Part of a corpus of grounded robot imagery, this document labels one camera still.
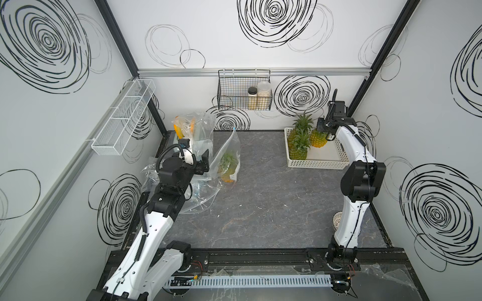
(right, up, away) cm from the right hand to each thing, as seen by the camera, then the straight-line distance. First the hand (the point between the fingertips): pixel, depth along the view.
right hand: (327, 122), depth 94 cm
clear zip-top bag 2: (-67, -2, +8) cm, 68 cm away
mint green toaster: (-66, -8, +2) cm, 67 cm away
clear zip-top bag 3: (-48, -11, -9) cm, 50 cm away
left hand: (-61, -14, -23) cm, 66 cm away
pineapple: (-49, -21, -17) cm, 56 cm away
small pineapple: (-12, -2, +3) cm, 12 cm away
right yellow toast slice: (-71, 0, +8) cm, 71 cm away
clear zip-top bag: (-61, -32, -5) cm, 70 cm away
